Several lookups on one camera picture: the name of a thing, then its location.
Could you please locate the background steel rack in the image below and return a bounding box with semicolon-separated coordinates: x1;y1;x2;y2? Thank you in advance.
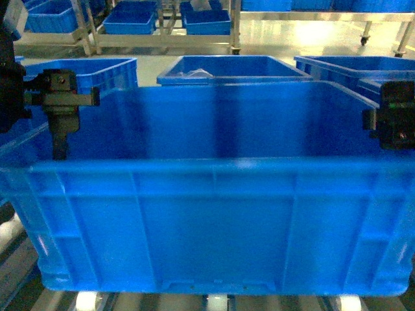
15;1;241;56

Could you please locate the blue crate left of shelf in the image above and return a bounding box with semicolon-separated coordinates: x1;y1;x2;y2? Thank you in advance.
23;58;138;95

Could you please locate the blue crate behind centre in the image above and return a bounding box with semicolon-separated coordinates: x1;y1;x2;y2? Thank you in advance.
156;55;313;86

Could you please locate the background blue tray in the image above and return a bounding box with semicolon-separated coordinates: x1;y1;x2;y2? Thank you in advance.
103;1;158;35

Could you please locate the large blue plastic crate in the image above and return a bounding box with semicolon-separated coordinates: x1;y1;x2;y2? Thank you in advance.
1;82;414;296

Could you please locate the blue crate behind right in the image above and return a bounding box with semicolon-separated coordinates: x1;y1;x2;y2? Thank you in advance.
294;56;414;103

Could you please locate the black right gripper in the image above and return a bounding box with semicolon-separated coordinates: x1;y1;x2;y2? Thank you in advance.
362;80;414;150

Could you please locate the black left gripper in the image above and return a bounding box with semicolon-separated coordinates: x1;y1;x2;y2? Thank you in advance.
24;69;100;160

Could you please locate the steel roller conveyor shelf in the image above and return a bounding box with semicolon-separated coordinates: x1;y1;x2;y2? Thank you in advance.
1;202;414;310

